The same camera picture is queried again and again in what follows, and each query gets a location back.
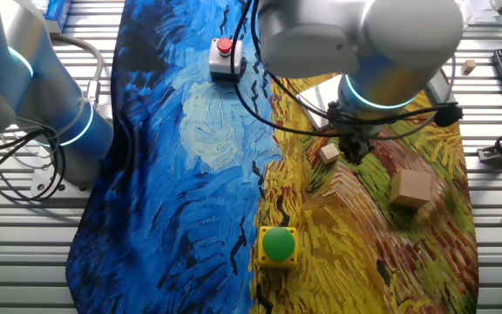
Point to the green button yellow box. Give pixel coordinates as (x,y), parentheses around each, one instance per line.
(278,245)

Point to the blue tissue box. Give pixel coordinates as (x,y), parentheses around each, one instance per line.
(57,13)

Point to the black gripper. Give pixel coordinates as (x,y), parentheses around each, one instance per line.
(355,133)

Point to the metal base plate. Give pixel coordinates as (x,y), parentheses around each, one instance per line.
(42,183)

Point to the tiny wooden block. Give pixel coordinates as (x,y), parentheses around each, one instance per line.
(469,66)

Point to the red button grey box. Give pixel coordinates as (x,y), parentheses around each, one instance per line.
(225,59)

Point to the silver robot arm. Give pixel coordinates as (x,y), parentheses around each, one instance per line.
(364,35)

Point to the large wooden block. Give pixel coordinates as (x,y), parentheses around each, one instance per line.
(410,188)

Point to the small wooden block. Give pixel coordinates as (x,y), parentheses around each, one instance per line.
(329,153)

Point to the painted van gogh mat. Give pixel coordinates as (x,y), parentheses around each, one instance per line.
(168,174)

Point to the silver digital scale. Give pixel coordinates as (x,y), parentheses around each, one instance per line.
(318,98)

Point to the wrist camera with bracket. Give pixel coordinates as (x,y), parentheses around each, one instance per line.
(448,115)

